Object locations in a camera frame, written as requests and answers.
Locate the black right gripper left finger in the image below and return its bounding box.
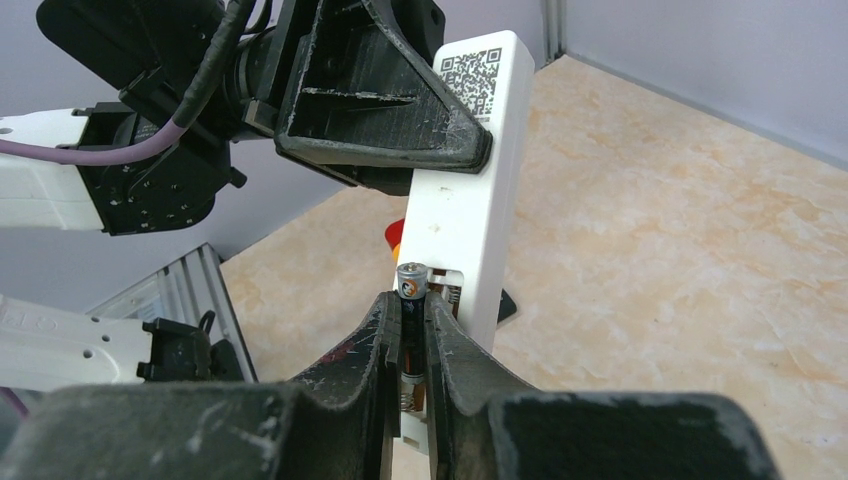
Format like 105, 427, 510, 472
1, 292, 400, 479

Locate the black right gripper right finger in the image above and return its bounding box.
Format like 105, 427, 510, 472
424, 293, 781, 479

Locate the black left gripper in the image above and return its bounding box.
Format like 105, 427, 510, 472
225, 1, 494, 196

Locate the white remote control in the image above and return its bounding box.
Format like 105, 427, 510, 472
396, 30, 535, 350

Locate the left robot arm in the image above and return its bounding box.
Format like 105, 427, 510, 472
1, 1, 494, 479

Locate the black remote control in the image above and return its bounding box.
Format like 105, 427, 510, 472
497, 290, 518, 325

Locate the red and yellow toy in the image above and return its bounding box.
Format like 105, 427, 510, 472
384, 218, 405, 263

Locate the aluminium frame rail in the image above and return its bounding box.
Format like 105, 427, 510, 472
88, 244, 257, 382

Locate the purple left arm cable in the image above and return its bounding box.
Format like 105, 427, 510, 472
0, 119, 190, 167

